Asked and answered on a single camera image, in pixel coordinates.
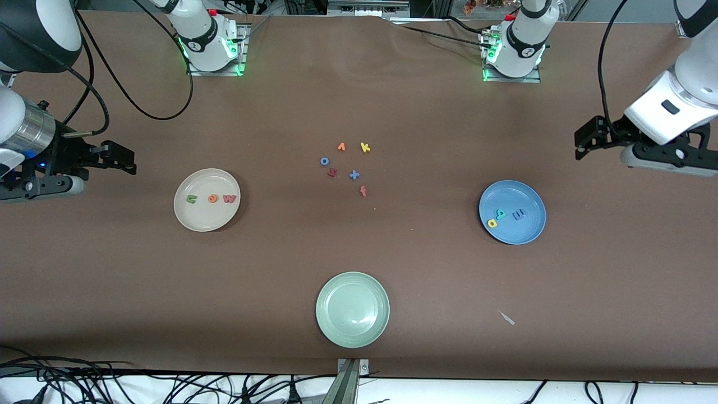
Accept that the beige brown plate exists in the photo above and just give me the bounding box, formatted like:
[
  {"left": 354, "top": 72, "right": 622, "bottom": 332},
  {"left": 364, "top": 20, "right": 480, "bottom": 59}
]
[{"left": 173, "top": 168, "right": 241, "bottom": 232}]

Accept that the blue plate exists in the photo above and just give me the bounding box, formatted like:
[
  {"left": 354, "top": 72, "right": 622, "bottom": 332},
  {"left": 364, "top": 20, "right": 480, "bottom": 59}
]
[{"left": 478, "top": 180, "right": 547, "bottom": 245}]

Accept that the brown table cover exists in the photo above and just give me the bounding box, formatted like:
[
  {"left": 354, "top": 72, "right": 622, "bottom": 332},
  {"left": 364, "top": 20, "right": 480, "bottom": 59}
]
[{"left": 0, "top": 10, "right": 718, "bottom": 383}]

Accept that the silver metal fixture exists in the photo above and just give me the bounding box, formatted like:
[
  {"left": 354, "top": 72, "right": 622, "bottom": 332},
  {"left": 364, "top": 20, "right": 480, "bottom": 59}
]
[{"left": 327, "top": 0, "right": 411, "bottom": 17}]

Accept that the pale green plate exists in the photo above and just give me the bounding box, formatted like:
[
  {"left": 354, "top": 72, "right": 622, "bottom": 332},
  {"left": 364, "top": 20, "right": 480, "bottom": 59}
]
[{"left": 315, "top": 272, "right": 390, "bottom": 348}]

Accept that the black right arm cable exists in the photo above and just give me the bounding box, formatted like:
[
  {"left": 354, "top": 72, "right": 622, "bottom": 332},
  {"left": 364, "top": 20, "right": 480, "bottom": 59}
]
[{"left": 61, "top": 0, "right": 195, "bottom": 139}]

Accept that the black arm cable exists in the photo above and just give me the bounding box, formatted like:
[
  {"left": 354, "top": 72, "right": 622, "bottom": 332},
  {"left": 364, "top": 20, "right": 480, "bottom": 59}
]
[
  {"left": 61, "top": 0, "right": 195, "bottom": 139},
  {"left": 597, "top": 0, "right": 630, "bottom": 139}
]

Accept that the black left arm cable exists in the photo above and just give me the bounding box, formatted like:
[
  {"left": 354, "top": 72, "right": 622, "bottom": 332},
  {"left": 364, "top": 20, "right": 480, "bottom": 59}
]
[{"left": 597, "top": 0, "right": 630, "bottom": 139}]

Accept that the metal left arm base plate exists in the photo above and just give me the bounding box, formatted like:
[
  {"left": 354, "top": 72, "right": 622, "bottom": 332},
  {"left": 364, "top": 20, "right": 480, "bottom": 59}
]
[{"left": 481, "top": 29, "right": 542, "bottom": 84}]

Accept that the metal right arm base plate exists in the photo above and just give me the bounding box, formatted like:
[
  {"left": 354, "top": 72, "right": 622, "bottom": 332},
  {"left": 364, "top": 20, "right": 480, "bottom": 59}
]
[{"left": 187, "top": 24, "right": 250, "bottom": 77}]

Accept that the black table cable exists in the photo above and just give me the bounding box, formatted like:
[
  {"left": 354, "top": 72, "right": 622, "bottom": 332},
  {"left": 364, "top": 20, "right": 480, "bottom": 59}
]
[{"left": 399, "top": 24, "right": 493, "bottom": 45}]

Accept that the black cable tangle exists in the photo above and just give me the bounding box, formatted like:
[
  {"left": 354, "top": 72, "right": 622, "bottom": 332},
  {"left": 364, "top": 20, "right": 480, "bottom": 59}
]
[{"left": 0, "top": 346, "right": 337, "bottom": 404}]

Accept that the metal camera mount beam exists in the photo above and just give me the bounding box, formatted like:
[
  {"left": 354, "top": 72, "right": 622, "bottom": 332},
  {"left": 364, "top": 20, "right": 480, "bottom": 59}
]
[{"left": 322, "top": 358, "right": 371, "bottom": 404}]

